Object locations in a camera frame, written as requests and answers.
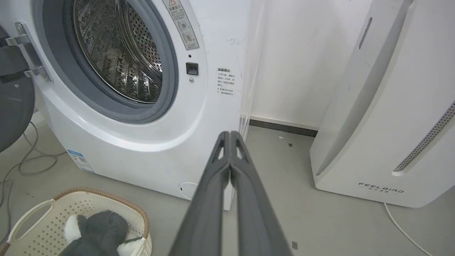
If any cream perforated laundry basket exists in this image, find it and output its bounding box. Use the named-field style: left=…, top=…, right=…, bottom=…
left=0, top=187, right=152, bottom=256

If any white power cable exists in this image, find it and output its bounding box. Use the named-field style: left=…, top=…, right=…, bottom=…
left=383, top=202, right=435, bottom=256

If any dark washing machine door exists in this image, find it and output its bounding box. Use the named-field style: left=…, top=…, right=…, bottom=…
left=0, top=25, right=36, bottom=153

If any grey white plush toy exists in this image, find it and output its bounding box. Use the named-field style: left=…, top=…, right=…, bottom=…
left=58, top=210, right=143, bottom=256

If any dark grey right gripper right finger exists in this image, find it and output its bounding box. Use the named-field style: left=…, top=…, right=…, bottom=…
left=229, top=130, right=293, bottom=256

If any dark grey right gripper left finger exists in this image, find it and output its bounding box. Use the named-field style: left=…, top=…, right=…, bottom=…
left=168, top=131, right=232, bottom=256

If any white air purifier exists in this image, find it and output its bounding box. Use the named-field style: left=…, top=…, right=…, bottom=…
left=309, top=0, right=455, bottom=208

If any white front-load washing machine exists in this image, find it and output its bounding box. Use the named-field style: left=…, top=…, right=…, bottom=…
left=0, top=0, right=264, bottom=211

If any grey floor cable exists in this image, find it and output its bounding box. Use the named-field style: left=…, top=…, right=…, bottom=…
left=0, top=121, right=68, bottom=246

